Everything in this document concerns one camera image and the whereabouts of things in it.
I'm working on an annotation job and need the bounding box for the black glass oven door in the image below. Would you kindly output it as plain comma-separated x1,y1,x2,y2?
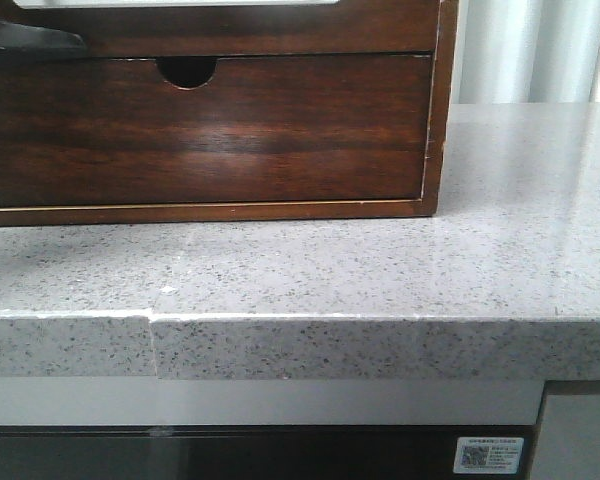
0,425,535,479

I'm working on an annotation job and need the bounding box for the white under-counter panel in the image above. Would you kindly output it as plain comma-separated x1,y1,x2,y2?
0,376,544,426

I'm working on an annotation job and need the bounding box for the dark wooden drawer cabinet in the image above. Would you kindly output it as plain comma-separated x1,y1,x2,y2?
0,1,458,227

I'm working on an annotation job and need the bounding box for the wooden drawer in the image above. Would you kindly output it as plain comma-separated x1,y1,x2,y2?
0,55,431,207
0,1,440,57

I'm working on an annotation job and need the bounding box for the white curtain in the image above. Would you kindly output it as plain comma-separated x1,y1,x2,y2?
451,0,600,104

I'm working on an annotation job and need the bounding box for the white QR code sticker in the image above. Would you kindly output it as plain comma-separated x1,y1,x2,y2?
453,437,525,475

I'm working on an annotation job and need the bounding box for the grey cabinet door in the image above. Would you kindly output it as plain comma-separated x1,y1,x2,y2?
530,395,600,479

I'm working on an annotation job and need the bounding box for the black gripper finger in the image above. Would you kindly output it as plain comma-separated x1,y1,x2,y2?
0,19,87,51

